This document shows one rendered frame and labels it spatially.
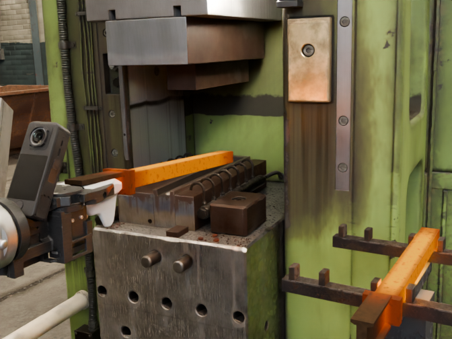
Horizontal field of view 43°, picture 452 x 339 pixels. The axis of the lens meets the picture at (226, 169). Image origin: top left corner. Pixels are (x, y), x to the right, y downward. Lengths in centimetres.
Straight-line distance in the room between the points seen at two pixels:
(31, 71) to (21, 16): 91
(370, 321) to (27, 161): 42
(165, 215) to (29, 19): 908
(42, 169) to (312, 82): 69
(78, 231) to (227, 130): 104
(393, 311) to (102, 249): 76
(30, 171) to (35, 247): 9
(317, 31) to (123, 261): 64
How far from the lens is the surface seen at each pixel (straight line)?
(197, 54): 122
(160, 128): 159
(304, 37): 121
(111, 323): 139
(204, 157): 101
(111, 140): 150
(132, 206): 132
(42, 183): 66
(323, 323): 137
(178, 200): 125
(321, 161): 125
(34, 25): 1014
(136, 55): 125
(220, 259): 117
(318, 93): 121
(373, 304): 71
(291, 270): 84
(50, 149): 67
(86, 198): 70
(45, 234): 70
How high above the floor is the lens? 130
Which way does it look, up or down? 12 degrees down
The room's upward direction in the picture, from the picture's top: 2 degrees counter-clockwise
